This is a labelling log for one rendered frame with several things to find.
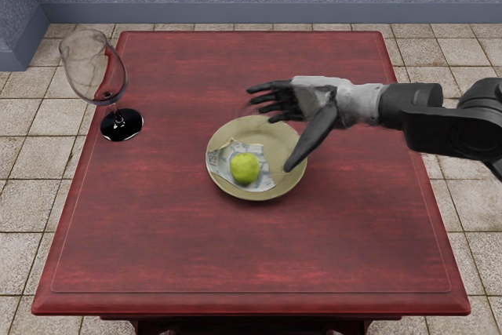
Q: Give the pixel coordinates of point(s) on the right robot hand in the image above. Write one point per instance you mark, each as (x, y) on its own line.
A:
(329, 95)

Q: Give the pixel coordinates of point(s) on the beige patterned plate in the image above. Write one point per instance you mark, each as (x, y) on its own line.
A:
(282, 143)

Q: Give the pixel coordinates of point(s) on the green apple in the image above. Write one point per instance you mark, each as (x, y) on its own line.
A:
(244, 168)

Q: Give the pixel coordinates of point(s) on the clear wine glass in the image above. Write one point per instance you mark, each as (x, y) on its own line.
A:
(94, 76)

